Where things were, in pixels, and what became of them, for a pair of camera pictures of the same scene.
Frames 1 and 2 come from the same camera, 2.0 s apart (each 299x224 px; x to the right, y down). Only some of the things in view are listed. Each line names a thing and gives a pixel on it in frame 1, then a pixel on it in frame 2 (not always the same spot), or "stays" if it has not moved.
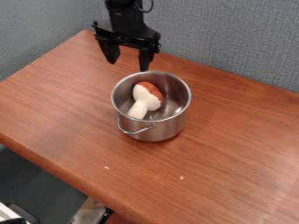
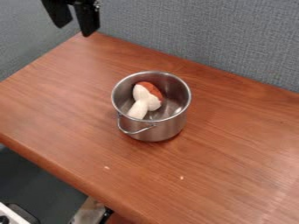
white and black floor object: (14, 214) stays
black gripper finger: (146, 54) → (88, 17)
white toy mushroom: (149, 100) stays
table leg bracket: (92, 213) stays
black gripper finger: (111, 49) → (59, 10)
